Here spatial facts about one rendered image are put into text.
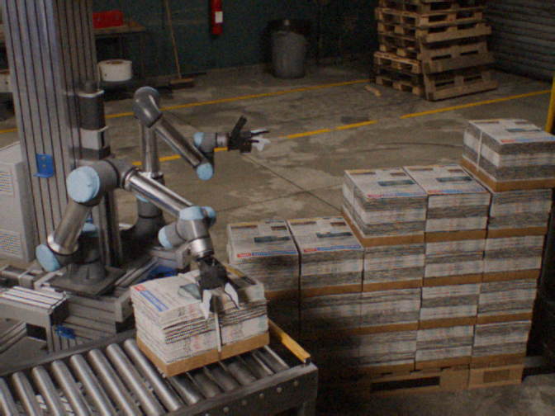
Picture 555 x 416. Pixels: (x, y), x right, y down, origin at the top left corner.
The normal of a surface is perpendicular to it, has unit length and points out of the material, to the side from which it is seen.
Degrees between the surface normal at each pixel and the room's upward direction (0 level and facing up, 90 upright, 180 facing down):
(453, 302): 90
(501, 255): 90
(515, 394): 0
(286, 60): 91
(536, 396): 0
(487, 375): 90
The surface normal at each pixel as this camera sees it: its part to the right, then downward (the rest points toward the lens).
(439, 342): 0.16, 0.38
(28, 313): -0.37, 0.36
